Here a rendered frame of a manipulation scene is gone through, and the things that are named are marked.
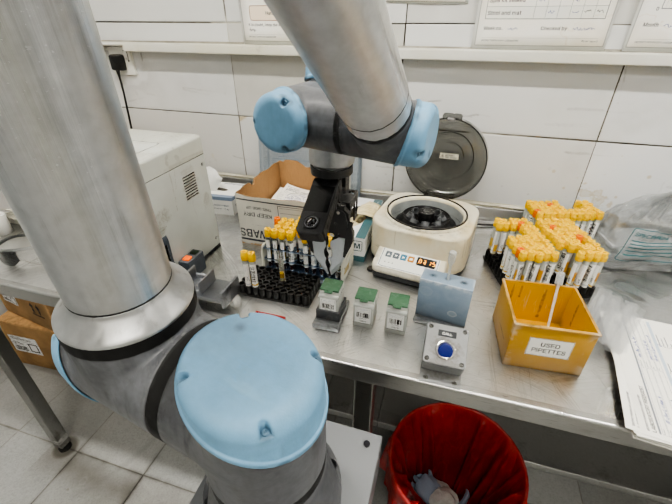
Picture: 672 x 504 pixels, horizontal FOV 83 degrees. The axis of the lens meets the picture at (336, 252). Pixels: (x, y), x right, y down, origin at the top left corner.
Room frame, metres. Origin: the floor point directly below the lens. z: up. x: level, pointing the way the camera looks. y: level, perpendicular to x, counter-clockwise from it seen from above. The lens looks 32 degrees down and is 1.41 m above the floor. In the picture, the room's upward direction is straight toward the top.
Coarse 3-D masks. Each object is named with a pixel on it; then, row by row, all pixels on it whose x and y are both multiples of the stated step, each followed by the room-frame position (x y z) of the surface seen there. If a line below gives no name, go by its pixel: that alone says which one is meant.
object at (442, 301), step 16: (432, 272) 0.62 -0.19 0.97; (432, 288) 0.59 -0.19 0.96; (448, 288) 0.58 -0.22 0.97; (464, 288) 0.57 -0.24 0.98; (416, 304) 0.60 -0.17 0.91; (432, 304) 0.59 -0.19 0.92; (448, 304) 0.58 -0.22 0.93; (464, 304) 0.56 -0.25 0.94; (416, 320) 0.59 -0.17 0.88; (432, 320) 0.58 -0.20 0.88; (448, 320) 0.57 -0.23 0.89; (464, 320) 0.56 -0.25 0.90
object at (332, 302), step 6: (342, 288) 0.61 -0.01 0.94; (324, 294) 0.59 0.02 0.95; (330, 294) 0.59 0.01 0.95; (336, 294) 0.59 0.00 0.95; (342, 294) 0.61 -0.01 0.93; (324, 300) 0.58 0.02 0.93; (330, 300) 0.58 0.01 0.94; (336, 300) 0.58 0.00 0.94; (342, 300) 0.61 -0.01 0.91; (324, 306) 0.58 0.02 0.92; (330, 306) 0.58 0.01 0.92; (336, 306) 0.58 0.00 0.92
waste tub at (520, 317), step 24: (504, 288) 0.57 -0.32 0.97; (528, 288) 0.59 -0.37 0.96; (552, 288) 0.58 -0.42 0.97; (576, 288) 0.57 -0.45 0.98; (504, 312) 0.54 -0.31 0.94; (528, 312) 0.59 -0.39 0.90; (576, 312) 0.53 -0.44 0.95; (504, 336) 0.50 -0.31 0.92; (528, 336) 0.47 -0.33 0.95; (552, 336) 0.46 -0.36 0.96; (576, 336) 0.45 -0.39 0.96; (600, 336) 0.45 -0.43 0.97; (504, 360) 0.47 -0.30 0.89; (528, 360) 0.47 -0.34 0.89; (552, 360) 0.46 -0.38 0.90; (576, 360) 0.45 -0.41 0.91
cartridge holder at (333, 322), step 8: (344, 304) 0.61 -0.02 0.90; (320, 312) 0.58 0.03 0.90; (328, 312) 0.58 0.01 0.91; (336, 312) 0.58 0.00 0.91; (344, 312) 0.60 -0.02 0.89; (320, 320) 0.58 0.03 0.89; (328, 320) 0.58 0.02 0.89; (336, 320) 0.57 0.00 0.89; (320, 328) 0.56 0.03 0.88; (328, 328) 0.56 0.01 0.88; (336, 328) 0.55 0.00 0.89
